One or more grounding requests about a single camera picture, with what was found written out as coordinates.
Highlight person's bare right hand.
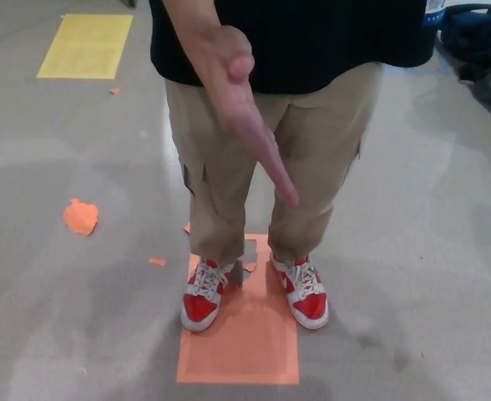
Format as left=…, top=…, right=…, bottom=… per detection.
left=185, top=25, right=300, bottom=207

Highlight person's bare right forearm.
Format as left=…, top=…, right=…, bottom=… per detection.
left=148, top=0, right=226, bottom=58

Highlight person's right red white sneaker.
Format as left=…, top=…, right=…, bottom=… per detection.
left=180, top=256, right=235, bottom=333

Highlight person's red white sneaker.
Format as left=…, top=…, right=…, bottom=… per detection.
left=269, top=251, right=330, bottom=331
left=180, top=256, right=235, bottom=333

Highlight person's left red white sneaker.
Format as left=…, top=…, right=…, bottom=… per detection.
left=269, top=251, right=330, bottom=331

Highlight khaki cargo trousers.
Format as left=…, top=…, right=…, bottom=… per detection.
left=165, top=62, right=384, bottom=266

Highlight black t-shirt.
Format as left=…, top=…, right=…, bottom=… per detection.
left=148, top=0, right=434, bottom=94

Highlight yellow paper sheet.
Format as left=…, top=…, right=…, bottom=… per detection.
left=35, top=13, right=134, bottom=79

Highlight crumpled orange paper piece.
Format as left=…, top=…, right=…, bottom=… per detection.
left=62, top=197, right=101, bottom=237

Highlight clear bottle with blue label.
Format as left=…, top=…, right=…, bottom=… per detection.
left=423, top=0, right=449, bottom=27

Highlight large orange paper sheet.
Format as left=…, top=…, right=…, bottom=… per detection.
left=175, top=233, right=301, bottom=384

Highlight dark blue bag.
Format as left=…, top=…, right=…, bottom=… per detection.
left=435, top=3, right=491, bottom=74

